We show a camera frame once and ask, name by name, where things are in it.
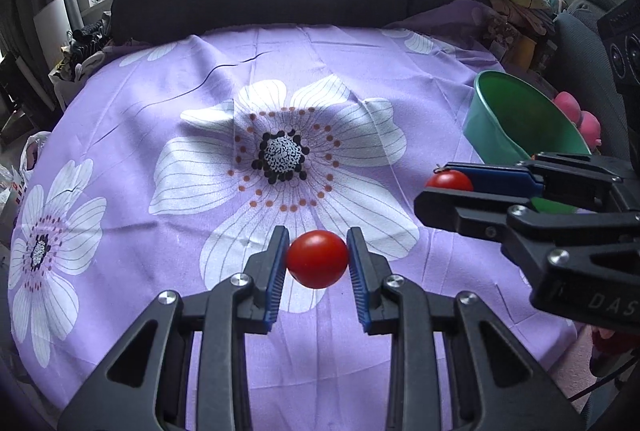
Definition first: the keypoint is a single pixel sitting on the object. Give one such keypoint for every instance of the pink plush toy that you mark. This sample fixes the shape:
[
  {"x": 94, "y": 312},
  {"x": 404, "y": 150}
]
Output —
[{"x": 585, "y": 123}]

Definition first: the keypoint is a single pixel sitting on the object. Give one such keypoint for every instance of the red tomato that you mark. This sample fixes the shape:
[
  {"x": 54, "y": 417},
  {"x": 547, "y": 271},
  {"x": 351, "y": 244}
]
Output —
[
  {"x": 316, "y": 259},
  {"x": 449, "y": 181}
]

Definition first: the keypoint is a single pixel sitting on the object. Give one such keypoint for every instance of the green plastic bowl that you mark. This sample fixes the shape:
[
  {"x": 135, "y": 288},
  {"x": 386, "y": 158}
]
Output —
[{"x": 520, "y": 121}]

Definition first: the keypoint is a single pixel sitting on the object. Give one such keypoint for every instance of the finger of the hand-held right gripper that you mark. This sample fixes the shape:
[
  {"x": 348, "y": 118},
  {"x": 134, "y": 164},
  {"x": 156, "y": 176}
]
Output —
[
  {"x": 500, "y": 181},
  {"x": 460, "y": 211}
]

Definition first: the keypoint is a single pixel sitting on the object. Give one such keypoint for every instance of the white board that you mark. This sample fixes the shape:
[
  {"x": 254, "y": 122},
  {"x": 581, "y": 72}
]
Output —
[{"x": 50, "y": 31}]

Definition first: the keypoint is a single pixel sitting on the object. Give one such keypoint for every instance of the white plastic bag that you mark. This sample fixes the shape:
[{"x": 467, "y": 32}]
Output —
[{"x": 20, "y": 181}]

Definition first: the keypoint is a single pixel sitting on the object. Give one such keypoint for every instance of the yellow container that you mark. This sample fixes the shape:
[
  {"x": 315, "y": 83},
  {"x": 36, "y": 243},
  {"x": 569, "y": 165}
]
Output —
[{"x": 522, "y": 51}]

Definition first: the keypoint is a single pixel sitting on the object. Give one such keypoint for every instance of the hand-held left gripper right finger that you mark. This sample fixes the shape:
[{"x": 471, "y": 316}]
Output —
[{"x": 361, "y": 291}]

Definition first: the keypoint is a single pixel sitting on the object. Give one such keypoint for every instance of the dark patterned cloth pile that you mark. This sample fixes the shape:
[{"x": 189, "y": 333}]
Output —
[{"x": 85, "y": 46}]

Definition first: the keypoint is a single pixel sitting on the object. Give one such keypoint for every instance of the purple floral tablecloth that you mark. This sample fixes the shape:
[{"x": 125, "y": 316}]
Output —
[{"x": 150, "y": 136}]

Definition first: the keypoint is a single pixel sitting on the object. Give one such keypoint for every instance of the grey armchair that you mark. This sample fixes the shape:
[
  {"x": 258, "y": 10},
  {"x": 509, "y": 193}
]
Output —
[{"x": 580, "y": 46}]

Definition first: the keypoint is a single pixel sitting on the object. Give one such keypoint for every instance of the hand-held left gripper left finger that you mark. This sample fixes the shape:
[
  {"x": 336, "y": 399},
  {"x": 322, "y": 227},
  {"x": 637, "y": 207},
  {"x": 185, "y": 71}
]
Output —
[{"x": 275, "y": 291}]

